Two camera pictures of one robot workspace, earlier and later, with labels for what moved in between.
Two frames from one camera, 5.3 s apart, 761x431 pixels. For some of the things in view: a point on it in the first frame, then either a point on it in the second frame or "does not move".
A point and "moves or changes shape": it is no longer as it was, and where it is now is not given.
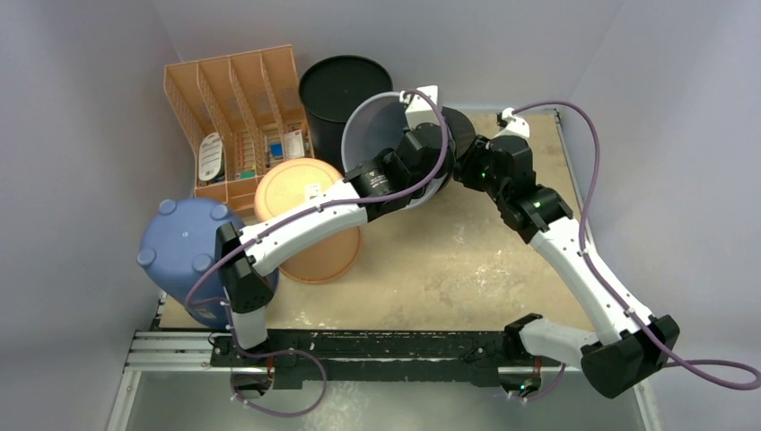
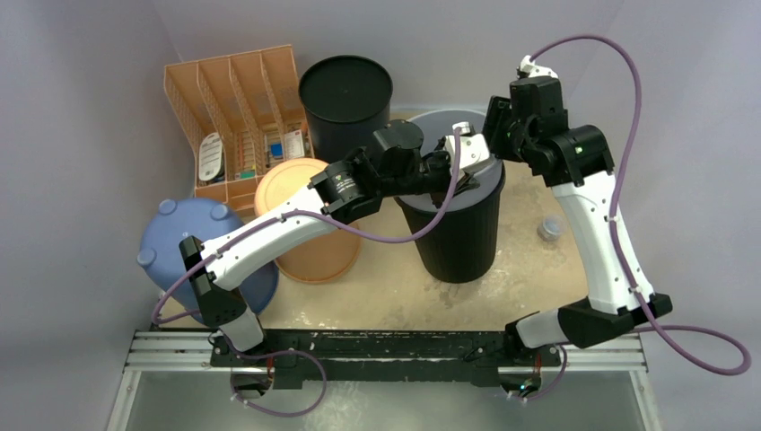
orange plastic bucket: x=292 y=181 does not move
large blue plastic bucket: x=179 y=250 does not move
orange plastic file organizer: x=242 y=112 does not move
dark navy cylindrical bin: x=330 y=89 does not move
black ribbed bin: x=462 y=127 moves or changes shape
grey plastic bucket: x=376 y=127 → x=459 y=135
